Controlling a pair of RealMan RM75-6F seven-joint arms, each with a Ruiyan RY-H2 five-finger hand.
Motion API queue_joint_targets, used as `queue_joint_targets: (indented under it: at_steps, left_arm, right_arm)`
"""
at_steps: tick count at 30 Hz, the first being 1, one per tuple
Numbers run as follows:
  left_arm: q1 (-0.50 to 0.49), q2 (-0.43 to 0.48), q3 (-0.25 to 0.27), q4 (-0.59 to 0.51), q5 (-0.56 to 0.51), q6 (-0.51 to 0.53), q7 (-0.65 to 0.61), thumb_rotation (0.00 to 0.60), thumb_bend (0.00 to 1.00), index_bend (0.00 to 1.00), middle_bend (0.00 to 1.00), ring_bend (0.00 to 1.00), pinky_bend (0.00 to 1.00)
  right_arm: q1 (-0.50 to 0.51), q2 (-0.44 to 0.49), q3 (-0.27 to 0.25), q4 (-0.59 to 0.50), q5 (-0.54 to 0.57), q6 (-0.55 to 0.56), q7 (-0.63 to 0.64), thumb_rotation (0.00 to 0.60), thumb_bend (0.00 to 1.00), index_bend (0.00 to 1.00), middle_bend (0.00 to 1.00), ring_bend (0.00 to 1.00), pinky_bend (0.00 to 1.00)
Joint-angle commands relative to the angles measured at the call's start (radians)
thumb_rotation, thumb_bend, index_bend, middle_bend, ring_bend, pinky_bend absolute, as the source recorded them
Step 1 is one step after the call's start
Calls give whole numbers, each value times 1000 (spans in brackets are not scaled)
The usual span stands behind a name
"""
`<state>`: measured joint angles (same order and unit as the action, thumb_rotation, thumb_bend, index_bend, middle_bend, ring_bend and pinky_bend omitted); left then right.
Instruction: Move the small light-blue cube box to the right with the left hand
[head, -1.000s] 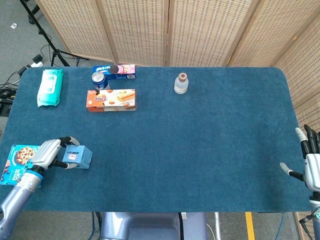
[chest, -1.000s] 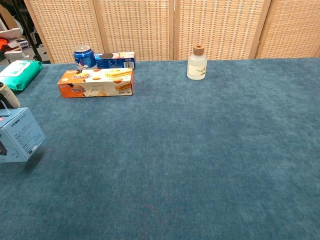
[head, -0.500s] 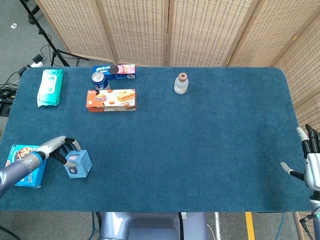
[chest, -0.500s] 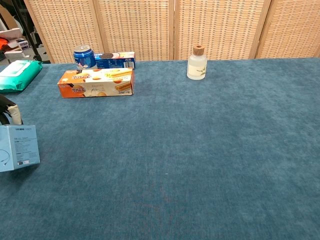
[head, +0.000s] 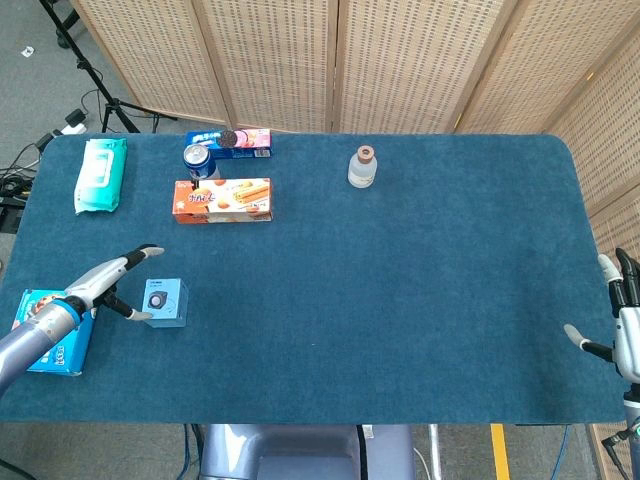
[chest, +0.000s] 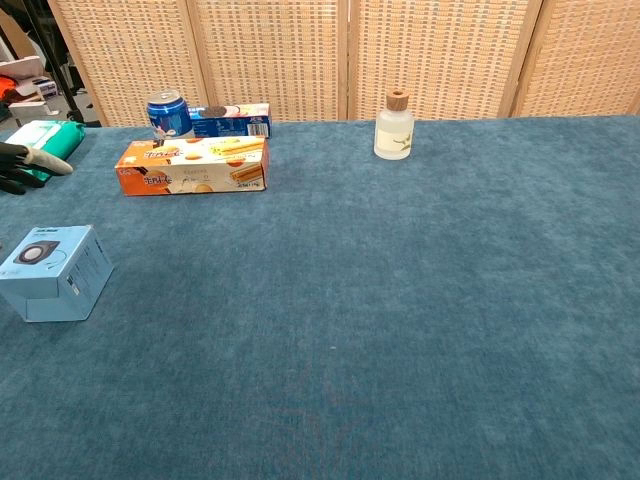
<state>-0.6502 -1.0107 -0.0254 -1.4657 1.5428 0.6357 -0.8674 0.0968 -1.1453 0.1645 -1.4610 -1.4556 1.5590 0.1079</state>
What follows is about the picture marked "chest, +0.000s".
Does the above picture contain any frosted bottle with wooden cap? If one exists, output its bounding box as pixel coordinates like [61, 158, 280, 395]
[373, 89, 416, 162]

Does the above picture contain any blue pink sandwich cookie box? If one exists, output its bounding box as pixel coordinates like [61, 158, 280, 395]
[188, 102, 273, 140]

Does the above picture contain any orange egg roll box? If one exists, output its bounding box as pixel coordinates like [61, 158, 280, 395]
[114, 135, 271, 198]

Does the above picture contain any white cardboard box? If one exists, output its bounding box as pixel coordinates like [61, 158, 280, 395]
[0, 55, 46, 79]

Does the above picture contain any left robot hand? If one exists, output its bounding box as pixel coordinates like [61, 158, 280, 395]
[0, 141, 75, 197]

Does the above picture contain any blue fabric table mat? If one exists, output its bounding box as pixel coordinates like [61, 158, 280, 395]
[0, 115, 640, 480]

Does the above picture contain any woven wooden screen panel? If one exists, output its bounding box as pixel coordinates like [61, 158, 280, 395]
[187, 0, 351, 124]
[509, 0, 640, 119]
[346, 0, 544, 122]
[47, 0, 209, 128]

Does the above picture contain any black tripod stand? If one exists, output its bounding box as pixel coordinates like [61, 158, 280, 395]
[24, 0, 101, 126]

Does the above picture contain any green wipes pack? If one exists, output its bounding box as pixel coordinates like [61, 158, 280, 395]
[4, 119, 87, 184]

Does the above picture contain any blue soda can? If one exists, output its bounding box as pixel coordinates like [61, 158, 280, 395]
[145, 89, 197, 141]

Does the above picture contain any light blue speaker box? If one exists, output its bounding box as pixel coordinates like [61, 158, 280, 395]
[0, 224, 115, 323]

